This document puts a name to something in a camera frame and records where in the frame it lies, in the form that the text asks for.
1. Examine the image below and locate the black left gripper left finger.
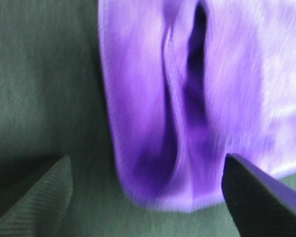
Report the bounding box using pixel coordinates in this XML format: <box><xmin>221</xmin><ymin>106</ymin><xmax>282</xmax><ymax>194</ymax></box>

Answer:
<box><xmin>0</xmin><ymin>156</ymin><xmax>73</xmax><ymax>237</ymax></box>

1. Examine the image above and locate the purple microfiber towel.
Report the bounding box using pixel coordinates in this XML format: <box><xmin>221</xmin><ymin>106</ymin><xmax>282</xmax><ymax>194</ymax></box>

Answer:
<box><xmin>98</xmin><ymin>0</ymin><xmax>296</xmax><ymax>212</ymax></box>

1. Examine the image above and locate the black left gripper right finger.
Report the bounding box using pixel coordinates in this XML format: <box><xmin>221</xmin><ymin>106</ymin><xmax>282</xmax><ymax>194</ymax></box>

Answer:
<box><xmin>222</xmin><ymin>154</ymin><xmax>296</xmax><ymax>237</ymax></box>

